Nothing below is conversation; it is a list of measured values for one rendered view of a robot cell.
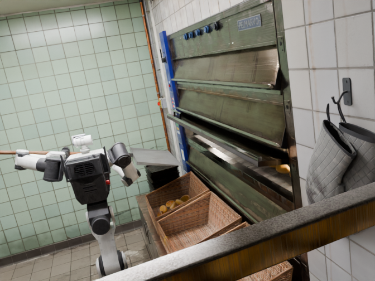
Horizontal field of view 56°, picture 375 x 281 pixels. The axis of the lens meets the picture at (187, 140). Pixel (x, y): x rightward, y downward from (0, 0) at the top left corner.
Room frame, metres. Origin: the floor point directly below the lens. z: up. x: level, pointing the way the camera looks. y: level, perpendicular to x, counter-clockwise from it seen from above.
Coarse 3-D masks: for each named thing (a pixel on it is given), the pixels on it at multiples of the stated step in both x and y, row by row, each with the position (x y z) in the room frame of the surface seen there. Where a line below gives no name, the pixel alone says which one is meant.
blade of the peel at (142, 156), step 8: (136, 152) 3.00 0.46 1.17; (144, 152) 3.03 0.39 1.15; (152, 152) 3.05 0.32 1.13; (160, 152) 3.07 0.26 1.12; (168, 152) 3.09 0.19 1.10; (136, 160) 2.60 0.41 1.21; (144, 160) 2.72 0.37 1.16; (152, 160) 2.74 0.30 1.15; (160, 160) 2.76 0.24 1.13; (168, 160) 2.78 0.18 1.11; (176, 160) 2.80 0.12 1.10
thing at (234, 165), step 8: (192, 136) 3.21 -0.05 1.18; (200, 144) 2.84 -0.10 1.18; (208, 144) 2.80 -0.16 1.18; (208, 152) 2.64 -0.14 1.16; (216, 152) 2.53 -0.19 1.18; (224, 160) 2.31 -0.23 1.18; (232, 160) 2.28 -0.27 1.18; (232, 168) 2.18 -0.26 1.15; (240, 168) 2.08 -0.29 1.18; (248, 168) 2.06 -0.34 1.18; (248, 176) 1.95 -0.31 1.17; (256, 176) 1.90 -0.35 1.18; (256, 184) 1.86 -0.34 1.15; (264, 184) 1.77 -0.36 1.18; (272, 184) 1.75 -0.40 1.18; (272, 192) 1.68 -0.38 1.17; (280, 192) 1.63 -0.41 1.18; (288, 192) 1.61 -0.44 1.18; (280, 200) 1.61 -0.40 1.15; (288, 200) 1.54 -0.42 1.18
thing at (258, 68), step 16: (256, 48) 1.74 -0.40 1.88; (272, 48) 1.59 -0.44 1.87; (176, 64) 3.21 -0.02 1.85; (192, 64) 2.74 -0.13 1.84; (208, 64) 2.38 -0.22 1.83; (224, 64) 2.10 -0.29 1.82; (240, 64) 1.88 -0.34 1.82; (256, 64) 1.70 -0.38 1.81; (272, 64) 1.55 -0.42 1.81; (176, 80) 3.03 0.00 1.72; (192, 80) 2.59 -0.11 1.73; (208, 80) 2.26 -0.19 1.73; (224, 80) 2.05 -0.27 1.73; (240, 80) 1.84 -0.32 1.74; (256, 80) 1.67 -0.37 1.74; (272, 80) 1.52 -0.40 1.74
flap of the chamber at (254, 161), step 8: (176, 120) 2.85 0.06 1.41; (192, 120) 2.81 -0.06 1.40; (200, 120) 2.80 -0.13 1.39; (192, 128) 2.42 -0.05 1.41; (208, 128) 2.40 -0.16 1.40; (216, 128) 2.39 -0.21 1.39; (208, 136) 2.10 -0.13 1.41; (224, 136) 2.09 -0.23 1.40; (232, 136) 2.08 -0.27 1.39; (240, 136) 2.08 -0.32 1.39; (224, 144) 1.84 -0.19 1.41; (240, 144) 1.83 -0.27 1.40; (248, 144) 1.82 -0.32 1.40; (256, 144) 1.82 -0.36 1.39; (232, 152) 1.73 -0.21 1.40; (240, 152) 1.64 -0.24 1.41; (256, 152) 1.64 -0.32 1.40; (264, 152) 1.63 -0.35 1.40; (272, 152) 1.63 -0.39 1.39; (280, 152) 1.63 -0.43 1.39; (248, 160) 1.55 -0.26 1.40; (256, 160) 1.48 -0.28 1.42; (264, 160) 1.48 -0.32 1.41; (272, 160) 1.48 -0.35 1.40; (280, 160) 1.49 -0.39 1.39; (288, 160) 1.50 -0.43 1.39
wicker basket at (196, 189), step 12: (180, 180) 3.16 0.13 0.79; (192, 180) 3.10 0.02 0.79; (156, 192) 3.11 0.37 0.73; (168, 192) 3.13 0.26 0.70; (180, 192) 3.16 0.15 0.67; (192, 192) 3.06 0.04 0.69; (204, 192) 2.65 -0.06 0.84; (156, 204) 3.10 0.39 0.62; (156, 216) 2.91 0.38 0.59; (156, 228) 2.60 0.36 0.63; (168, 228) 2.58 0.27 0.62
